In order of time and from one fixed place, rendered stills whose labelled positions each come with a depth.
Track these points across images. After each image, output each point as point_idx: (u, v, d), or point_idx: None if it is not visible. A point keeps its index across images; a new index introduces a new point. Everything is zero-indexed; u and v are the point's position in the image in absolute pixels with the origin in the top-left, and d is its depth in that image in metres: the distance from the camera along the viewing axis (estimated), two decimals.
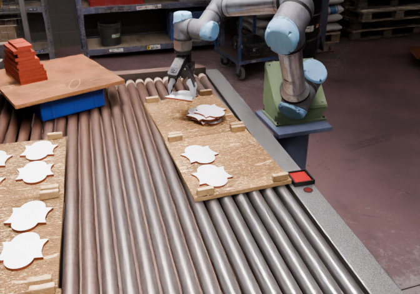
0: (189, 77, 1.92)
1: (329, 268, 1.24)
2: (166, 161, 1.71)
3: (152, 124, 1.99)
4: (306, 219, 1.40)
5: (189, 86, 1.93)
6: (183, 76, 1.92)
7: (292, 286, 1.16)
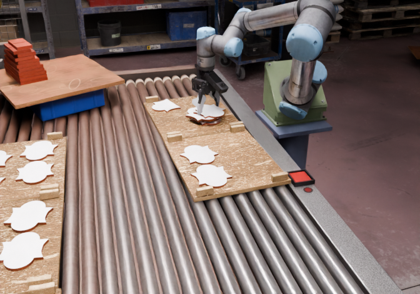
0: None
1: (329, 269, 1.24)
2: (166, 161, 1.71)
3: (152, 124, 1.99)
4: (305, 219, 1.40)
5: (217, 96, 1.98)
6: (213, 90, 1.94)
7: (292, 286, 1.16)
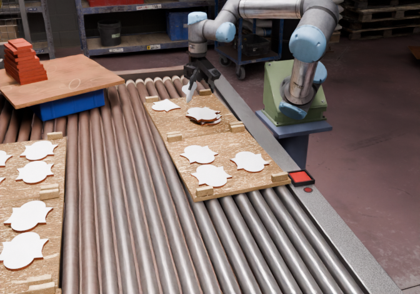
0: None
1: (329, 269, 1.24)
2: (166, 161, 1.71)
3: (152, 124, 1.99)
4: (305, 219, 1.40)
5: (210, 82, 1.93)
6: (205, 77, 1.88)
7: (292, 286, 1.16)
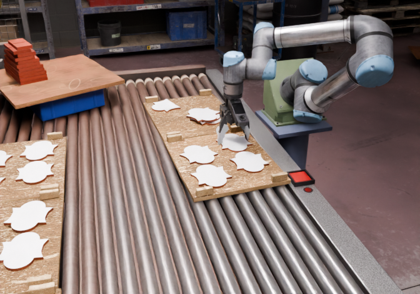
0: None
1: (329, 269, 1.24)
2: (166, 161, 1.71)
3: (152, 124, 1.99)
4: (305, 219, 1.40)
5: (244, 128, 1.78)
6: None
7: (291, 286, 1.16)
